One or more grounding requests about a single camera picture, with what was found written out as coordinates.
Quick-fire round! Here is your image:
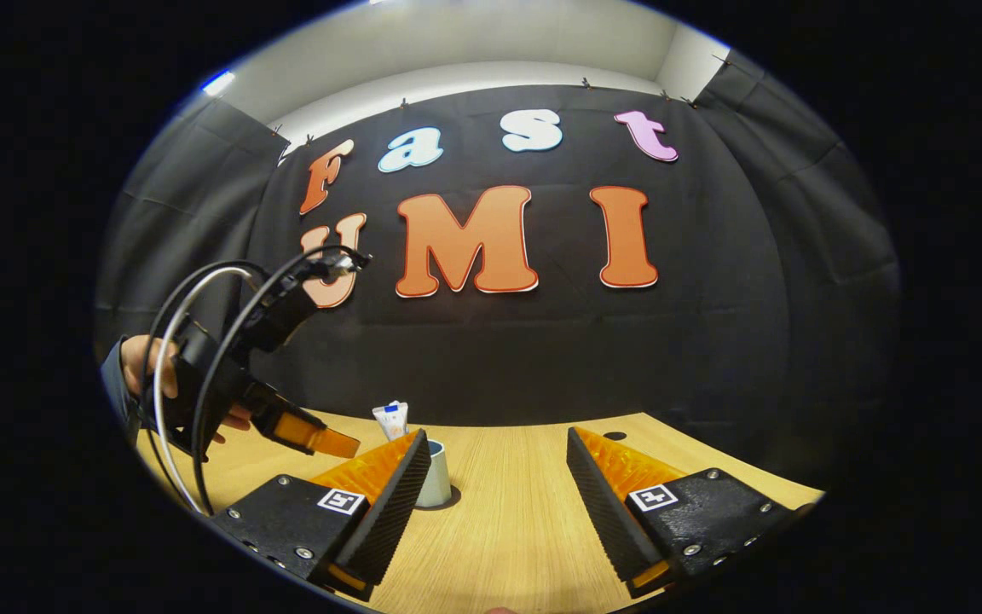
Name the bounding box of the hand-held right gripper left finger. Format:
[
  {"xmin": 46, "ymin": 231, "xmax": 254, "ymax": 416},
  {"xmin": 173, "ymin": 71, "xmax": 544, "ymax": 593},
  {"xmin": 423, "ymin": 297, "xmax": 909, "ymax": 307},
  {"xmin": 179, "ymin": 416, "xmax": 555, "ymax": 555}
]
[{"xmin": 211, "ymin": 429, "xmax": 430, "ymax": 602}]

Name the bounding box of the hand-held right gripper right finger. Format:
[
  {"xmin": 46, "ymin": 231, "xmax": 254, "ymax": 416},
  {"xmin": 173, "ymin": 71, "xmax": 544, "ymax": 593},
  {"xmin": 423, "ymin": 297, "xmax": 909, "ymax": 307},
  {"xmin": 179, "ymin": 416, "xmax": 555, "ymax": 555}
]
[{"xmin": 565, "ymin": 426, "xmax": 803, "ymax": 600}]

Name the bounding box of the light green cup wooden handle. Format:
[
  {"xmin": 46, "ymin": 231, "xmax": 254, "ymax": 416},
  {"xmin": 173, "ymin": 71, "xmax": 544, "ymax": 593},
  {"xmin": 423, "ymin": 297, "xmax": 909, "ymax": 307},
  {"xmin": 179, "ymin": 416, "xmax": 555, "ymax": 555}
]
[{"xmin": 413, "ymin": 439, "xmax": 453, "ymax": 509}]

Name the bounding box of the dark round coaster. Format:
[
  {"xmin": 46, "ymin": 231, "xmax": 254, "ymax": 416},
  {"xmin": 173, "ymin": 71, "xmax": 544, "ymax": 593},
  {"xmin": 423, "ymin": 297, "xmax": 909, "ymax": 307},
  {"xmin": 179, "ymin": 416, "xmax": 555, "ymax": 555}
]
[{"xmin": 414, "ymin": 484, "xmax": 463, "ymax": 512}]

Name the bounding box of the white toothpaste tube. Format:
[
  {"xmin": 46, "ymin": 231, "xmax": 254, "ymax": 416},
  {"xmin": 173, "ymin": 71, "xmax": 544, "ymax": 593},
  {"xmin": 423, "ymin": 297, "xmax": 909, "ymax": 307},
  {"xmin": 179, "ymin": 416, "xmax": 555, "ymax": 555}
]
[{"xmin": 372, "ymin": 401, "xmax": 410, "ymax": 442}]

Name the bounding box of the wooden desktop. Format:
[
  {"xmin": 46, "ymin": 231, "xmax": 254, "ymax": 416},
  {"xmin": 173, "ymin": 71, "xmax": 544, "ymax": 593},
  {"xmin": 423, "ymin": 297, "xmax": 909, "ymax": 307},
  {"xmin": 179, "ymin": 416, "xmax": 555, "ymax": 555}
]
[{"xmin": 137, "ymin": 409, "xmax": 824, "ymax": 614}]

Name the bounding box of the black backdrop cloth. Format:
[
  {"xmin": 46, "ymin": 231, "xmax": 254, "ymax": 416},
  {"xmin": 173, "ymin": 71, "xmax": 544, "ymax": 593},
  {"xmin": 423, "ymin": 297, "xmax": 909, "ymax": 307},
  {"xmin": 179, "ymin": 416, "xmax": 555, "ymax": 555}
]
[{"xmin": 95, "ymin": 51, "xmax": 901, "ymax": 487}]

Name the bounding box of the black cable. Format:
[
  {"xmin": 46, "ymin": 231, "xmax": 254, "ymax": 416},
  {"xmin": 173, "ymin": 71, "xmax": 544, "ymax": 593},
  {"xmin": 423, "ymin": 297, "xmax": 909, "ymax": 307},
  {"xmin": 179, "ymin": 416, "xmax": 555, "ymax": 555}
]
[
  {"xmin": 191, "ymin": 246, "xmax": 370, "ymax": 517},
  {"xmin": 138, "ymin": 260, "xmax": 270, "ymax": 478}
]

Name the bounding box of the white cable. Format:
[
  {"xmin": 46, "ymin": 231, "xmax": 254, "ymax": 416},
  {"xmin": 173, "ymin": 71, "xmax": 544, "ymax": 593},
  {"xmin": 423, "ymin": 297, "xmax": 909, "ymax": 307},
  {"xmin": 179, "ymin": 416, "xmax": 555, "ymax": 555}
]
[{"xmin": 153, "ymin": 266, "xmax": 262, "ymax": 515}]

